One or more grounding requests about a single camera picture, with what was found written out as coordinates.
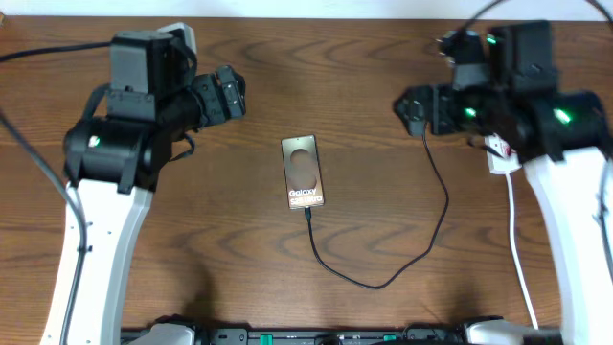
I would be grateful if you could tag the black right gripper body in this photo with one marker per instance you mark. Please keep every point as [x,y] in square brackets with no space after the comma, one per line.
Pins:
[446,107]

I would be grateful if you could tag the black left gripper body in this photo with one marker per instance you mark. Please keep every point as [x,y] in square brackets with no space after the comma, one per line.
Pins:
[218,97]

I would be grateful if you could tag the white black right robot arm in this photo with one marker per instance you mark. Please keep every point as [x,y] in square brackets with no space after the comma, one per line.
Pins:
[506,84]

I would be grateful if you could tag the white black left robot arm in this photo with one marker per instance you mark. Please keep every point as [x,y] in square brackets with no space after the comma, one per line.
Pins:
[113,158]

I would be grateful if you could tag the white power strip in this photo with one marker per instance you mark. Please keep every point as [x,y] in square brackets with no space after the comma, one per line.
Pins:
[502,159]

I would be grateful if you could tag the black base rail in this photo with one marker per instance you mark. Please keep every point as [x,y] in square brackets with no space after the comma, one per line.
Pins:
[415,334]

